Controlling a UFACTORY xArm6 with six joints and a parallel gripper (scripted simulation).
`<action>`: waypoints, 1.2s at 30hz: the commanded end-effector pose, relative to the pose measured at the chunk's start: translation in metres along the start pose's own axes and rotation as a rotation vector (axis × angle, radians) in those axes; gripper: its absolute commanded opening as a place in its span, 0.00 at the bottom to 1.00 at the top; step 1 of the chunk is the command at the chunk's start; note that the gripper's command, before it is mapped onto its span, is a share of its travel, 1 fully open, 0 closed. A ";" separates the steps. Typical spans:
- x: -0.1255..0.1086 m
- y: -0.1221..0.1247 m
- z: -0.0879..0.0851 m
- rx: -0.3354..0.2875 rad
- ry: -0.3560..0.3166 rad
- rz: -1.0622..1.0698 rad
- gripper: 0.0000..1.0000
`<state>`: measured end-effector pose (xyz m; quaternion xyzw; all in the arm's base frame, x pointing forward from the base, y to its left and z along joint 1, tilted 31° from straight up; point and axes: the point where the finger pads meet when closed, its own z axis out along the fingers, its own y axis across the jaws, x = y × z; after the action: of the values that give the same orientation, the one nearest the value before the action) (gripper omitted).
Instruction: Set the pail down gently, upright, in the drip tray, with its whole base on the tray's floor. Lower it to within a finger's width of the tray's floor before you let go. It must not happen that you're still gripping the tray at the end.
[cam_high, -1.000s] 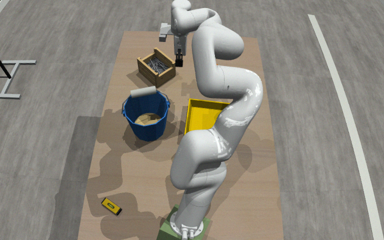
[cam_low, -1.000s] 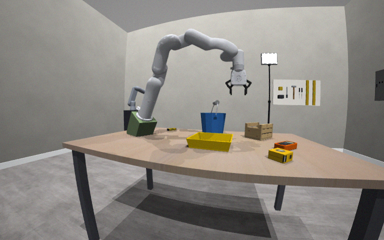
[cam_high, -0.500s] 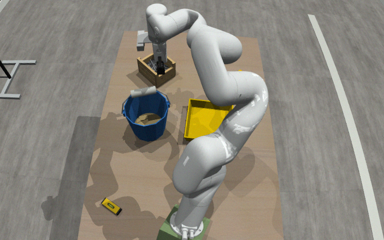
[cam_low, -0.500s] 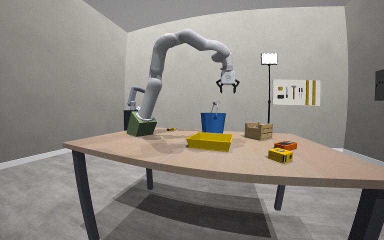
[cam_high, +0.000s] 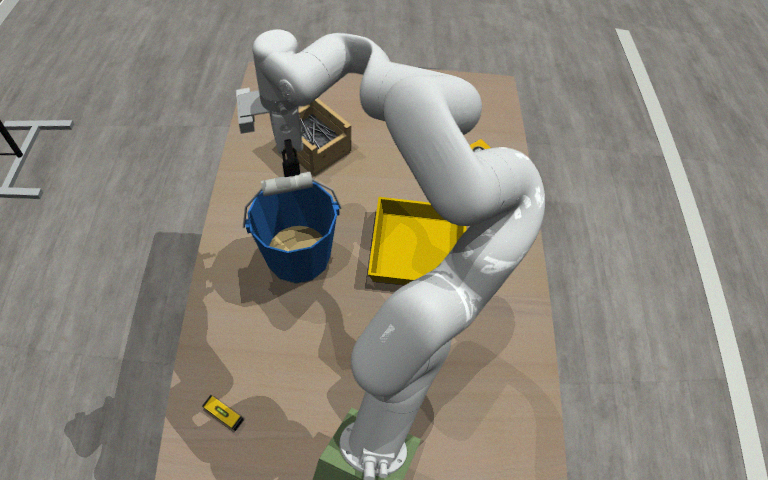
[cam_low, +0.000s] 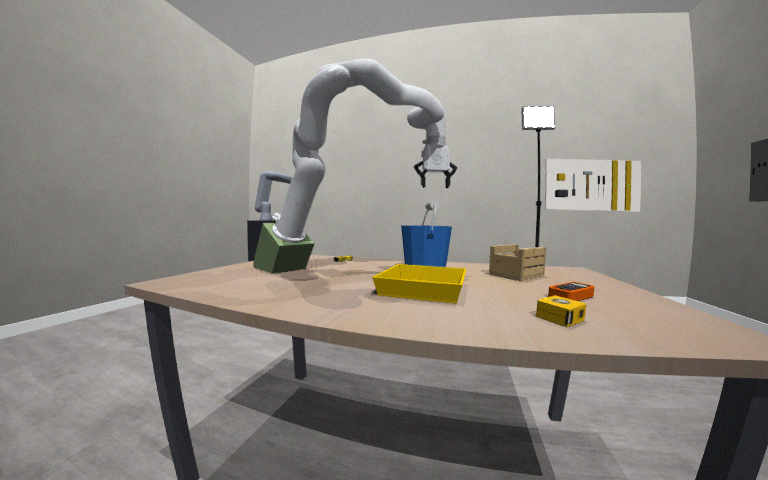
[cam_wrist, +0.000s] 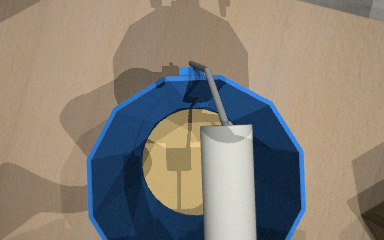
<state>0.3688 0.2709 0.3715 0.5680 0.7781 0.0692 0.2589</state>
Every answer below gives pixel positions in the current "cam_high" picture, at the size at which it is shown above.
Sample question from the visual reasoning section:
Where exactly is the wooden crate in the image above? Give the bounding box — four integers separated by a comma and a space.
297, 98, 351, 176

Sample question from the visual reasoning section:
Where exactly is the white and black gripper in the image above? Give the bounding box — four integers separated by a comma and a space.
269, 106, 303, 177

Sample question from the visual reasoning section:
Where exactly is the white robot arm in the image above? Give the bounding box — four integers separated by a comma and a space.
236, 30, 545, 480

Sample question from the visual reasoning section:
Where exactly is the yellow pocket level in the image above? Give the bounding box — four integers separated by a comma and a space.
202, 395, 244, 431

